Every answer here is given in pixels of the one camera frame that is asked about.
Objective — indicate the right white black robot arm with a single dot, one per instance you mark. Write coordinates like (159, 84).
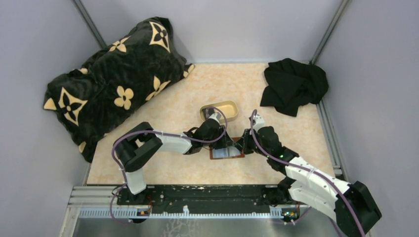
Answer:
(350, 206)

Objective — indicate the crumpled black cloth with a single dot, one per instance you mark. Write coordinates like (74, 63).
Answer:
(292, 84)

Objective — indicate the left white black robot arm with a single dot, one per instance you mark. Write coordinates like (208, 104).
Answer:
(134, 149)

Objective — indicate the beige oval tray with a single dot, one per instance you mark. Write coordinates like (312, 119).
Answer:
(229, 109)

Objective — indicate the white toothed cable rail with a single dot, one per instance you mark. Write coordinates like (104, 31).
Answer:
(134, 213)

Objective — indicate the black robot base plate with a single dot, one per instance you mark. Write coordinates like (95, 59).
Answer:
(207, 199)

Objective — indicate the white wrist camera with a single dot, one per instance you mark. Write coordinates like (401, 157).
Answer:
(257, 122)
(215, 116)

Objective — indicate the brown leather card holder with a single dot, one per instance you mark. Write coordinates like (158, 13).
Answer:
(225, 148)

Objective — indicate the black floral plush pillow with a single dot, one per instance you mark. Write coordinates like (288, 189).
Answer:
(113, 83)

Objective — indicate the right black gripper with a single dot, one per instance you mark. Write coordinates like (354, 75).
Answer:
(247, 136)

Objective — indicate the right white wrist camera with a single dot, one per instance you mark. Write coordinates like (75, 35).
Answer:
(257, 122)

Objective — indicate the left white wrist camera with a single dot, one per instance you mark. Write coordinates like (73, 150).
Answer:
(215, 116)

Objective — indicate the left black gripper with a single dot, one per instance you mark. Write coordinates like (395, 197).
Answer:
(226, 141)

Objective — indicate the black card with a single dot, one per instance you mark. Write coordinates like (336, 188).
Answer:
(207, 112)

